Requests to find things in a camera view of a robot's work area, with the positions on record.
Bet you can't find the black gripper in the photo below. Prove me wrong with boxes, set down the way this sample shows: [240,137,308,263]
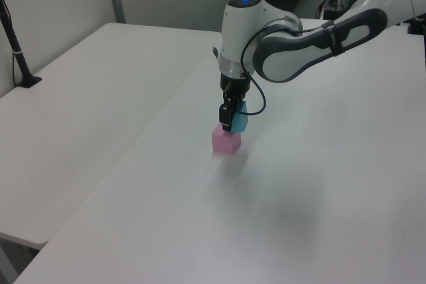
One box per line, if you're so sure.
[218,75,252,132]

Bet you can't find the blue cube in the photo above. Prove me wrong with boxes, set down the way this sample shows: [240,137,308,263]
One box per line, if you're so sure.
[230,100,250,134]

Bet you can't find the pink cube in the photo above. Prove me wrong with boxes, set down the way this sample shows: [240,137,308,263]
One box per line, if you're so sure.
[211,123,242,155]

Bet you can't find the black table clamp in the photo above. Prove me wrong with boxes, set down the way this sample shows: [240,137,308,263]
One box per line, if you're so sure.
[406,13,426,36]

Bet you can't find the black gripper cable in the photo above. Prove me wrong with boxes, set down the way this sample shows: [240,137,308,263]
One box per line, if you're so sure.
[240,14,333,116]

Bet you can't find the black camera pole with base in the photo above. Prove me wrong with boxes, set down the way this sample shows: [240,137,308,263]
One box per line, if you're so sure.
[0,0,43,89]

